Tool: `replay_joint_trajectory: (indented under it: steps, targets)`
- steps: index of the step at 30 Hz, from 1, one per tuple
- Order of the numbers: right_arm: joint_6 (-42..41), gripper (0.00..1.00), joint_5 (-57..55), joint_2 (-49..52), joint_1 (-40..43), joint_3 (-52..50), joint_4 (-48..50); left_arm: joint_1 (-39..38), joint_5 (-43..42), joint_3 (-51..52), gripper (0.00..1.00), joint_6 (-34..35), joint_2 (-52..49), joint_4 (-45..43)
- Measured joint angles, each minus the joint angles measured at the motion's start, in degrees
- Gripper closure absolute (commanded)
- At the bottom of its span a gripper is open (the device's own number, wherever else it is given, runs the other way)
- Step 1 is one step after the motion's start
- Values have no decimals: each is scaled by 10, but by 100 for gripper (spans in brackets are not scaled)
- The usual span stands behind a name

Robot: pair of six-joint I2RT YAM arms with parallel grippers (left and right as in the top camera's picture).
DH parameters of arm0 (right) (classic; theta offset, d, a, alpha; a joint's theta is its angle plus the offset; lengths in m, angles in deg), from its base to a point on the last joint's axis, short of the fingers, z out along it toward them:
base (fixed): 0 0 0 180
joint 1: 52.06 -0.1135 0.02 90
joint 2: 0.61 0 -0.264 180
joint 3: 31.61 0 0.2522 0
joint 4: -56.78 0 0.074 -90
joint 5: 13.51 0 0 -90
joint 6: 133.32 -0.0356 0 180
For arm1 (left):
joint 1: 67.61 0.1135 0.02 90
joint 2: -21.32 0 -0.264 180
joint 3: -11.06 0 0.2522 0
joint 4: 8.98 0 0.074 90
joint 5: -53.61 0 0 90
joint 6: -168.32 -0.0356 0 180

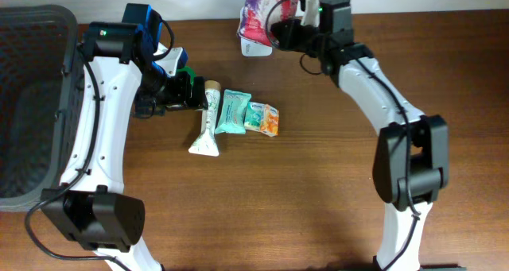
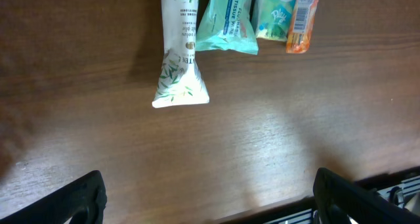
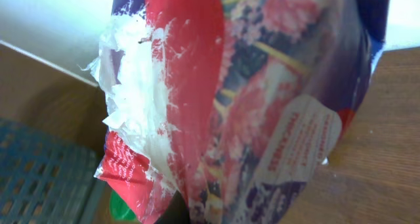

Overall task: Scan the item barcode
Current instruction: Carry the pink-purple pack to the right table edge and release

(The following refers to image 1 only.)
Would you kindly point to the mint green wipes pack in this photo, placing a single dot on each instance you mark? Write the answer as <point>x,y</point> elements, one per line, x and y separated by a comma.
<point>233,112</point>

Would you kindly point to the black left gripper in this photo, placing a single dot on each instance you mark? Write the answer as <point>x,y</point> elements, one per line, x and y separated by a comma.
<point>180,98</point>

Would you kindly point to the dark grey plastic basket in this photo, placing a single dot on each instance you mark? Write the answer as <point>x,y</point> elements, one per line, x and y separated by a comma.
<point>42,90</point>

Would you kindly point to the white cream tube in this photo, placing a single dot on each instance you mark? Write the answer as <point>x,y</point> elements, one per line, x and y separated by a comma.
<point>205,144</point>

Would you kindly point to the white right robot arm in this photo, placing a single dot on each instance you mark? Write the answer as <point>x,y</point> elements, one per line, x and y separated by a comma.
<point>411,161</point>

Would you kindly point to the orange tissue packet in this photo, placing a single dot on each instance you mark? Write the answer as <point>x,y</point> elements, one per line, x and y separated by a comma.
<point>270,121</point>

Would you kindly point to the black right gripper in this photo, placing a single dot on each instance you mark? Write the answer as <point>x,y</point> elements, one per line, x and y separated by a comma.
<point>284,32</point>

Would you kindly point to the red purple tissue pack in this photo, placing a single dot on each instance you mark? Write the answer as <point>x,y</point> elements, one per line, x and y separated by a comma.
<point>256,13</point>

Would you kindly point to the green lid jar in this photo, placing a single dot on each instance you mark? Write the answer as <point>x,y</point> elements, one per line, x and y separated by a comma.
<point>189,72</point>

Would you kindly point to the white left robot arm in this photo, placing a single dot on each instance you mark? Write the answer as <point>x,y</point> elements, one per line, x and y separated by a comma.
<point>128,73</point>

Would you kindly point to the small green tissue packet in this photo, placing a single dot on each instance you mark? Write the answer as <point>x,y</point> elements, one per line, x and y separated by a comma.
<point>254,116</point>

